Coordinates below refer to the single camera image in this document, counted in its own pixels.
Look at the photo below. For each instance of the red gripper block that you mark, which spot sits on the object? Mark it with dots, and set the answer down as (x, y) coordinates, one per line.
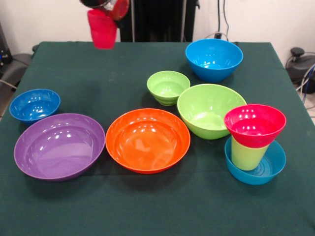
(120, 9)

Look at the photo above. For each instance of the pink cup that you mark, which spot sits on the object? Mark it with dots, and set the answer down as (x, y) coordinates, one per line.
(102, 32)

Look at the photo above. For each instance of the small dark blue bowl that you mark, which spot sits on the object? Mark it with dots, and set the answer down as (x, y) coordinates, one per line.
(34, 107)

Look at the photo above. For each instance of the large green bowl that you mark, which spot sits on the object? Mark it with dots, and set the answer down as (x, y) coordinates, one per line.
(206, 115)

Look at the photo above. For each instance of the pink bowl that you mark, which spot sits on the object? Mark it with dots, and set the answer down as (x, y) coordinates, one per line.
(253, 132)

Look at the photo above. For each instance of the green cup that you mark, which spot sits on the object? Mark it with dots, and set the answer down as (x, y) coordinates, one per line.
(246, 157)

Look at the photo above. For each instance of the light blue ribbed bowl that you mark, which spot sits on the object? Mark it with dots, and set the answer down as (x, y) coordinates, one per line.
(273, 169)

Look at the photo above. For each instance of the small green bowl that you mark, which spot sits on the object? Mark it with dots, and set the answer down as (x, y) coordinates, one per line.
(167, 87)

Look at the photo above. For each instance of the large blue bowl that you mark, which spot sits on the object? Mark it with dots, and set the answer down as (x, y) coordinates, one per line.
(214, 61)

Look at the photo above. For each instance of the black equipment case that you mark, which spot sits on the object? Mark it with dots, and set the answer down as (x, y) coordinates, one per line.
(5, 56)

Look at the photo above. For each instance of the orange bowl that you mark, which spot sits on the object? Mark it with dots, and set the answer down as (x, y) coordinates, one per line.
(147, 147)

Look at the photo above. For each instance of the purple bowl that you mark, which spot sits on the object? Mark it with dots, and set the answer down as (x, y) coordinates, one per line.
(59, 152)

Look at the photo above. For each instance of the dark green tablecloth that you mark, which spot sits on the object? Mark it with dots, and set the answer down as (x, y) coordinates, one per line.
(157, 209)

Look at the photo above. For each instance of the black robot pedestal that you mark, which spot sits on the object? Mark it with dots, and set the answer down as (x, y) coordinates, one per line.
(157, 22)

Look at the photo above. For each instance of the black pedestal leg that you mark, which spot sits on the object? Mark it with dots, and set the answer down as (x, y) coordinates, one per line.
(302, 64)
(19, 66)

